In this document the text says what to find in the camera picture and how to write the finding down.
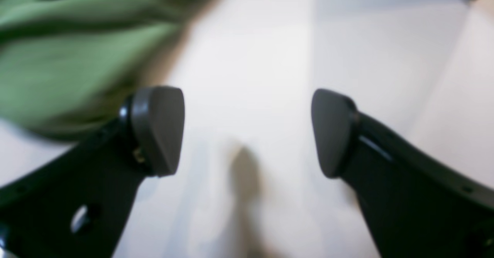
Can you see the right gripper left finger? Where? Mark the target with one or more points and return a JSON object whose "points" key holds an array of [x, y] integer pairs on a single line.
{"points": [[78, 205]]}

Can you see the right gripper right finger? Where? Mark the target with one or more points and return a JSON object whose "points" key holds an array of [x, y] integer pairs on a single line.
{"points": [[413, 206]]}

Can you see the green t-shirt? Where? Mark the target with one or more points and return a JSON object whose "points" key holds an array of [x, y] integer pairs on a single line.
{"points": [[67, 65]]}

